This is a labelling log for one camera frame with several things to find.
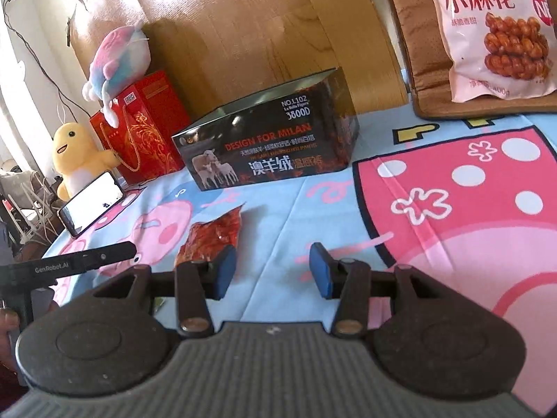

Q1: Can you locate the smartphone with white screen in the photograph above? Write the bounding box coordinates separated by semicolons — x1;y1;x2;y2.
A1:
58;171;125;238

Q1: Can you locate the large pink snack bag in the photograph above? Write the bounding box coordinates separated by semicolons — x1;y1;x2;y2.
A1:
411;0;557;103

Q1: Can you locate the wooden board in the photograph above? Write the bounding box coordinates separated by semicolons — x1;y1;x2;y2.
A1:
70;0;410;175

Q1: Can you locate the red snack packet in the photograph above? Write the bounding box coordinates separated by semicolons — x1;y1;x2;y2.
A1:
174;202;248;271

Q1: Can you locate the pastel pink blue plush toy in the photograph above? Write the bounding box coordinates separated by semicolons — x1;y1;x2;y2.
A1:
82;20;151;128

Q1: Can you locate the person's left hand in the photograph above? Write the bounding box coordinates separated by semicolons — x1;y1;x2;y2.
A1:
0;307;27;386

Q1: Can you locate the brown seat cushion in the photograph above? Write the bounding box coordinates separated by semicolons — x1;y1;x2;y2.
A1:
383;0;557;119

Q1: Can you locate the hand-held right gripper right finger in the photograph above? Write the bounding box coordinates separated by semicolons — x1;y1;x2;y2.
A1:
309;242;464;339

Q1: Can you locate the thin black cable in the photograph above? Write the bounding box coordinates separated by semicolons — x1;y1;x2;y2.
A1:
0;0;68;140

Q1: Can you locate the black printed box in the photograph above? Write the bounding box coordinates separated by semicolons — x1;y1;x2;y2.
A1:
171;67;360;191

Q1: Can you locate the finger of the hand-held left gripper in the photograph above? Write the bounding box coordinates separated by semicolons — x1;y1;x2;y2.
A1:
89;241;136;267

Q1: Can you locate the red gift bag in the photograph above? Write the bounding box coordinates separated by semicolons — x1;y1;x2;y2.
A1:
90;70;192;185

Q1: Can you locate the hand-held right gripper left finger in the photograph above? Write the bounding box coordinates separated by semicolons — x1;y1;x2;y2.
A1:
91;245;238;337

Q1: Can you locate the cartoon pig printed blanket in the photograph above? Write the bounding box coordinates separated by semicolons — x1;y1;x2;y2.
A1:
41;104;557;401

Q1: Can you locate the white cable bundle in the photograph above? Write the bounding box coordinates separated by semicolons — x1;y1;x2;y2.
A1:
17;180;60;239

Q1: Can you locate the yellow plush toy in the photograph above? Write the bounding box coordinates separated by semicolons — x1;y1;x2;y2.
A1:
52;122;121;201

